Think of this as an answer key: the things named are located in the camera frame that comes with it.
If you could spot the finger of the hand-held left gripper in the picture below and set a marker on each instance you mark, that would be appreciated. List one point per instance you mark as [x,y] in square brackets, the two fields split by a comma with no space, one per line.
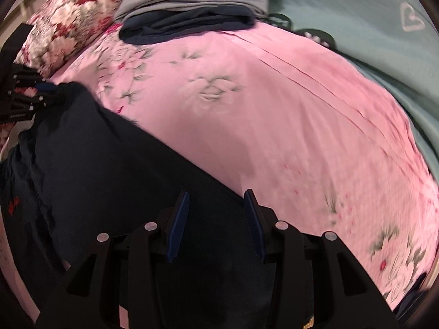
[41,98]
[41,86]

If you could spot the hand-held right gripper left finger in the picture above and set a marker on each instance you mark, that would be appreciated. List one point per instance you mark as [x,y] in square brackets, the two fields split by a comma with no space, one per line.
[179,219]

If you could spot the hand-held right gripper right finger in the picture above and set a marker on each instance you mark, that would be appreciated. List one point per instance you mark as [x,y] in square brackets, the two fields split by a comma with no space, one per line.
[253,219]

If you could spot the dark navy pants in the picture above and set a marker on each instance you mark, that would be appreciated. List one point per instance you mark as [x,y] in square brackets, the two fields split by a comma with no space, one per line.
[103,161]

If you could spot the red white floral quilt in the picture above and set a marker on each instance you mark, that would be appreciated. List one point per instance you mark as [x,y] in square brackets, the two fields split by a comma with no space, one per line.
[75,10]

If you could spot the pink floral bedsheet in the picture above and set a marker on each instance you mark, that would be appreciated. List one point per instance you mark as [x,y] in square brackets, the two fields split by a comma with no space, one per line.
[257,109]

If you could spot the folded navy cloth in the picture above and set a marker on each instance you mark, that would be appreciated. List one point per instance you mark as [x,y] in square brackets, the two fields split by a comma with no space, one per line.
[188,24]

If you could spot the teal printed blanket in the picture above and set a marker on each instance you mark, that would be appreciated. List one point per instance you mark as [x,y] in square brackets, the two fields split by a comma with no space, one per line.
[343,0]

